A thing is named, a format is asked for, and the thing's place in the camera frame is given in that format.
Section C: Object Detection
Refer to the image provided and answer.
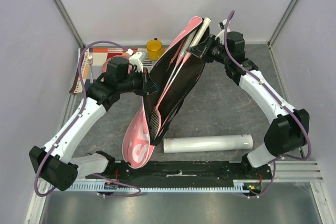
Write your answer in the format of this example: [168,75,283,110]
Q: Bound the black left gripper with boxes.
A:
[118,67,160,96]

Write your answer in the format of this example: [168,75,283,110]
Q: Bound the pink badminton racket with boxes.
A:
[151,17,213,141]
[149,31,195,135]

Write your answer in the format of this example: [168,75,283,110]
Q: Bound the pink racket bag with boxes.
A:
[122,16,211,169]

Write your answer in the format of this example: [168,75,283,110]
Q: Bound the white shuttlecock tube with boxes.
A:
[163,134,253,153]

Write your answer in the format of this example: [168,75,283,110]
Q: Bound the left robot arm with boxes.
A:
[29,51,158,191]

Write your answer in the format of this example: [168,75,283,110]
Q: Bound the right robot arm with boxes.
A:
[187,31,309,179]

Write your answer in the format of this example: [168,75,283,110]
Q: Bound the yellow glass mug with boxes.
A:
[146,38,163,61]

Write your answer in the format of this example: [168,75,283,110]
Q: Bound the pink dotted plate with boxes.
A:
[101,56,129,73]

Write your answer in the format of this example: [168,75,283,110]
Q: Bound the colourful patchwork placemat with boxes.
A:
[69,47,155,93]

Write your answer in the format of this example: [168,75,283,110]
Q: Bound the silver fork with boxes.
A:
[88,54,93,83]

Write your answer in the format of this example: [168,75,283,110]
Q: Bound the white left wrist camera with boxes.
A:
[125,49,146,73]

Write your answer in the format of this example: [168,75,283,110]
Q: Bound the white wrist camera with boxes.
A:
[125,49,146,73]
[217,19,227,37]

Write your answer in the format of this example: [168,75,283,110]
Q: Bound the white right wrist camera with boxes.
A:
[217,19,227,37]

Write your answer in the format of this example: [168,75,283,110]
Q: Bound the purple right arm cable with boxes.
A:
[223,10,313,200]

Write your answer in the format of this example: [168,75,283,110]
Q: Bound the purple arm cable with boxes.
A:
[223,10,313,200]
[34,40,142,198]

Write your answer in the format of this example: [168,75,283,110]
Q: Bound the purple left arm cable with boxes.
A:
[34,40,142,198]

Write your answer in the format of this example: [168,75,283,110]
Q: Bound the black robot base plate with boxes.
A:
[104,159,274,188]

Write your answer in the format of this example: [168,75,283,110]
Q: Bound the white slotted cable duct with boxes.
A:
[67,179,249,193]

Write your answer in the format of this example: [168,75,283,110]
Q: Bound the aluminium frame rail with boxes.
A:
[52,0,85,48]

